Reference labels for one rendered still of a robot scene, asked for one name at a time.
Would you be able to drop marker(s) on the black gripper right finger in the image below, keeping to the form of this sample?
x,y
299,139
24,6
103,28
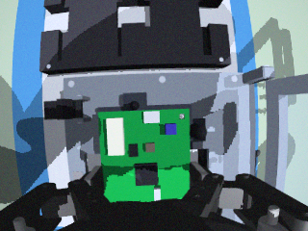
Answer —
x,y
272,210

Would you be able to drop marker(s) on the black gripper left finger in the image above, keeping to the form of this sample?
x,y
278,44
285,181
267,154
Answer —
x,y
89,203

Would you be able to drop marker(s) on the green circuit board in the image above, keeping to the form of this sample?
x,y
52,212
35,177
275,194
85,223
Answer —
x,y
145,155

